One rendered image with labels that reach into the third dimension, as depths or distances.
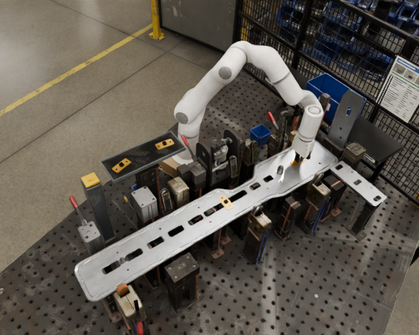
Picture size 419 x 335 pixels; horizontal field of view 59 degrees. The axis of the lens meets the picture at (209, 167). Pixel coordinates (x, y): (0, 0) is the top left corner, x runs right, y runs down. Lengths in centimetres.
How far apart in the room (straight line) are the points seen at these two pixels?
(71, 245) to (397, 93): 183
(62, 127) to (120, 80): 86
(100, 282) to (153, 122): 228
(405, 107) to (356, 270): 87
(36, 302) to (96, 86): 267
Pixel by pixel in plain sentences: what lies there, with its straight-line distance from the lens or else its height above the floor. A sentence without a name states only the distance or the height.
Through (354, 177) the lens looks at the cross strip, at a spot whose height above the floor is 100.
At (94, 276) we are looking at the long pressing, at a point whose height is 100.
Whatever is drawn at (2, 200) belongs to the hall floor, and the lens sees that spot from 333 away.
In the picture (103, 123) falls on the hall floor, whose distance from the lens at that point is 369.
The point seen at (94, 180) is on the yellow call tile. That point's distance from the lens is 167.
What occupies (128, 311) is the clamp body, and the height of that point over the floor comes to 106.
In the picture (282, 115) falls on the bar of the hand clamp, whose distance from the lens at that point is 190.
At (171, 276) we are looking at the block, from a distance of 153.
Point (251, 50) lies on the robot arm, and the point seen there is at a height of 156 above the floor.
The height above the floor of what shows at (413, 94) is 131.
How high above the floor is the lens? 241
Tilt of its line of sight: 49 degrees down
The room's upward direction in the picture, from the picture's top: 3 degrees clockwise
